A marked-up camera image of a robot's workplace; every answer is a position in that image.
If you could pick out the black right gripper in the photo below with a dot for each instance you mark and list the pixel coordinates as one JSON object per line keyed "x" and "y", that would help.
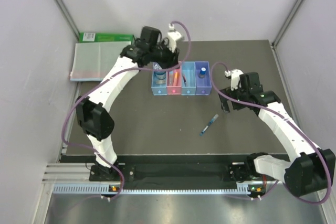
{"x": 224, "y": 106}

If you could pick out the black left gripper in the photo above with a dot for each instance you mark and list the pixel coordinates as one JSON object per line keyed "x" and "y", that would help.
{"x": 172, "y": 57}

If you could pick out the round blue patterned tin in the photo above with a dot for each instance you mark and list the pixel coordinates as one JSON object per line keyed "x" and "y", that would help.
{"x": 158, "y": 71}

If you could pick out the grey teal highlighter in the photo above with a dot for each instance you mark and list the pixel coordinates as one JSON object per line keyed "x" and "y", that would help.
{"x": 171, "y": 77}

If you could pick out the sky blue drawer bin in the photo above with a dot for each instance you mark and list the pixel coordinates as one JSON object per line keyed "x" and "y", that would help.
{"x": 189, "y": 70}

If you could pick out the purple drawer bin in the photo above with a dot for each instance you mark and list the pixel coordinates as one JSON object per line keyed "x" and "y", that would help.
{"x": 203, "y": 86}

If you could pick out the pink drawer bin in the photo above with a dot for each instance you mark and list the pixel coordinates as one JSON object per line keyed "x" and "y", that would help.
{"x": 175, "y": 90}

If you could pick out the blue gel pen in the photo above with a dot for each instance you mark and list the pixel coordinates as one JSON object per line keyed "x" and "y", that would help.
{"x": 209, "y": 124}

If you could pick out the blue capped ink bottle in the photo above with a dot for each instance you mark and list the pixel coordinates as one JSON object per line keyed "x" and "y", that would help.
{"x": 202, "y": 73}

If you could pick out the translucent mesh zipper pouch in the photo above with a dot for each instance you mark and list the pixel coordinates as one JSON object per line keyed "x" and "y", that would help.
{"x": 93, "y": 61}

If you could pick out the pink orange highlighter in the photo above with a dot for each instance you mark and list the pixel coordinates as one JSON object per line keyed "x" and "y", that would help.
{"x": 175, "y": 78}

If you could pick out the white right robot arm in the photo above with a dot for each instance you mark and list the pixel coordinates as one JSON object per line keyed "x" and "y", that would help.
{"x": 309, "y": 168}

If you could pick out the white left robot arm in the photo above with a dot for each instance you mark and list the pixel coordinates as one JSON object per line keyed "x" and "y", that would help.
{"x": 92, "y": 111}

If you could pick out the green file box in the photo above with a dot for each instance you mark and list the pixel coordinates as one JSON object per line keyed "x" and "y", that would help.
{"x": 105, "y": 37}

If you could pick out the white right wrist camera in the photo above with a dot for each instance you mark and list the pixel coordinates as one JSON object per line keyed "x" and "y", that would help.
{"x": 234, "y": 76}

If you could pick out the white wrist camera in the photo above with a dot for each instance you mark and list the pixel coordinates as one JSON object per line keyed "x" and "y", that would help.
{"x": 173, "y": 37}
{"x": 234, "y": 76}

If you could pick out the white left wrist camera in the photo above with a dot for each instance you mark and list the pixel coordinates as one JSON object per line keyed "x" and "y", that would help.
{"x": 173, "y": 37}

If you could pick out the aluminium frame rail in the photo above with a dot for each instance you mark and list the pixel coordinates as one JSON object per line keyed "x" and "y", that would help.
{"x": 75, "y": 178}

